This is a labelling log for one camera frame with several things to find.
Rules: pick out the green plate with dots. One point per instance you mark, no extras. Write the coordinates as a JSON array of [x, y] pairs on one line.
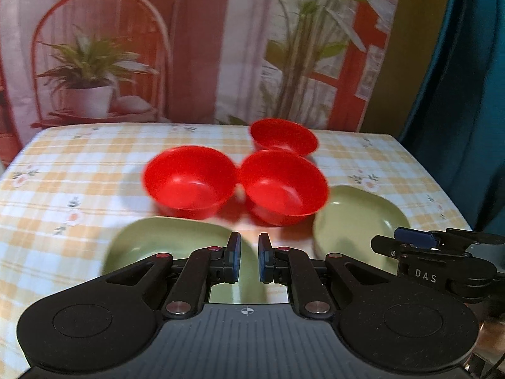
[[355, 221], [165, 237]]

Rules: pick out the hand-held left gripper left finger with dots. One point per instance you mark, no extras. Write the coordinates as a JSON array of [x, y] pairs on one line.
[[235, 256]]

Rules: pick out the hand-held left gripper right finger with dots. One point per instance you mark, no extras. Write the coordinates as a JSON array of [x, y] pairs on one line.
[[263, 256]]

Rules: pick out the checkered floral tablecloth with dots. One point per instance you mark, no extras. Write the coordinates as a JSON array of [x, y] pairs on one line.
[[79, 189]]

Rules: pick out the teal curtain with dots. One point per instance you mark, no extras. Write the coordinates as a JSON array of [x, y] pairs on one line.
[[469, 87]]

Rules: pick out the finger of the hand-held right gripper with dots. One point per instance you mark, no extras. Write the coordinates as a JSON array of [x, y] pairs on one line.
[[414, 237], [473, 237]]

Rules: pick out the red plastic bowl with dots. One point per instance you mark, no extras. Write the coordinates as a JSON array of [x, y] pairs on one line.
[[286, 134], [185, 181], [284, 183]]

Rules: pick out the printed plant backdrop cloth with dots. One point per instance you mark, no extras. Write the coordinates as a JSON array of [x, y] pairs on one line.
[[205, 47]]

